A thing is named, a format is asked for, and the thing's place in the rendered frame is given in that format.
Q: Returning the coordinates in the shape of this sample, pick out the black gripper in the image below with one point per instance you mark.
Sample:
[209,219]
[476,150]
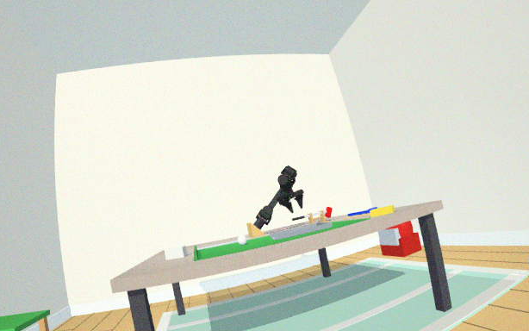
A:
[298,195]

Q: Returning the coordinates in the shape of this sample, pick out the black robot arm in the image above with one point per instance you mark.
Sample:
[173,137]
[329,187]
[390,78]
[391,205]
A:
[288,177]

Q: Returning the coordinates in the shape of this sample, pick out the green rectangular mat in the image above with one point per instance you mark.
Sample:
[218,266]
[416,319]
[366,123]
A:
[261,242]

